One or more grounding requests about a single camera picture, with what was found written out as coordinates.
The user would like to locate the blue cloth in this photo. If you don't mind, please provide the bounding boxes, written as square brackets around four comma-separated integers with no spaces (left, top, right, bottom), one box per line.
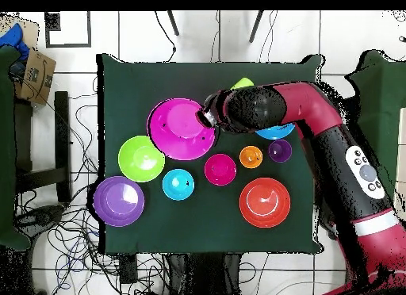
[0,22,30,61]

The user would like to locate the large green bowl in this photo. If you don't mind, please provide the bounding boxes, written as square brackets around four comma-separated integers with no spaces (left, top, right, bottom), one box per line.
[117,135,166,183]

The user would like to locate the large blue bowl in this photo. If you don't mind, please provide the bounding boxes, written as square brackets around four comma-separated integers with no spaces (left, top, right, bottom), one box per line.
[255,122,297,141]

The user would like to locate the small blue bowl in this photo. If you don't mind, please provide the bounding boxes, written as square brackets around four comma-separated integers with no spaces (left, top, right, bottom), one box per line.
[162,168,195,201]

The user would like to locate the black power strip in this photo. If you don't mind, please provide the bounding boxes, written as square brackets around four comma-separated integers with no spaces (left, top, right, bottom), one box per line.
[118,255,139,285]

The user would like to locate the neighbouring green covered table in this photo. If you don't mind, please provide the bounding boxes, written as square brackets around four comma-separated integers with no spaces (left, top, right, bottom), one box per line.
[343,49,406,194]
[0,45,31,251]

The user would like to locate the dark green tablecloth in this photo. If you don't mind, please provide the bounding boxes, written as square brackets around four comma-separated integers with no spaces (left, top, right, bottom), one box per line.
[96,52,326,255]

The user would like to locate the cardboard box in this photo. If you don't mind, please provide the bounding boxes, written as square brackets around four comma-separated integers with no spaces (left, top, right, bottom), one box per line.
[13,48,57,105]

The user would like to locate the black frame stand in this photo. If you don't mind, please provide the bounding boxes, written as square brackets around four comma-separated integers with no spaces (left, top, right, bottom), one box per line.
[13,90,72,203]

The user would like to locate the large pink bowl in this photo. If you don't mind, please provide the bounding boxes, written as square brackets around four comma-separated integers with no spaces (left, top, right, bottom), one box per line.
[146,97,217,162]

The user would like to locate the white box stack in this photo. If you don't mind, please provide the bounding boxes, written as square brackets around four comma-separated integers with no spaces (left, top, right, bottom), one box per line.
[394,107,406,220]

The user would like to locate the large orange-red bowl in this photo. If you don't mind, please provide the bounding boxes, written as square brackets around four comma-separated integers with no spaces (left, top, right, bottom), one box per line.
[239,177,292,229]

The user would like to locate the orange cup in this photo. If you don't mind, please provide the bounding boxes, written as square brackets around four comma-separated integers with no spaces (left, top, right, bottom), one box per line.
[239,145,263,170]

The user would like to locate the black floor cable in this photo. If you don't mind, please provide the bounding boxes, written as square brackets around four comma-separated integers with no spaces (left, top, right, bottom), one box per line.
[154,10,177,63]

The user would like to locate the purple cup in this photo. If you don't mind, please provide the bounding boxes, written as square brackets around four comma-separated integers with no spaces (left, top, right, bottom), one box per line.
[267,139,293,163]

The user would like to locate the grey pedestal foot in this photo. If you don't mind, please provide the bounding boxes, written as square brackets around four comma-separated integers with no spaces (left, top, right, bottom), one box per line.
[18,205,64,228]

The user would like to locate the green cup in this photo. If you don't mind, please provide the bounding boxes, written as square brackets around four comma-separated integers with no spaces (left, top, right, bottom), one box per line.
[230,77,255,90]

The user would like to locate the large purple bowl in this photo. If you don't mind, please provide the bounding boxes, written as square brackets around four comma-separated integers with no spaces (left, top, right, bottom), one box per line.
[92,176,146,228]

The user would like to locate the black tripod leg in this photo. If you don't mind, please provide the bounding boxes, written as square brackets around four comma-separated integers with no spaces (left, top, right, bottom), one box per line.
[248,10,264,44]
[167,10,180,36]

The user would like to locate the small red-pink bowl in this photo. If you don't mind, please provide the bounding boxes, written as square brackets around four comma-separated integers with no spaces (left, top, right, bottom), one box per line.
[203,153,238,187]

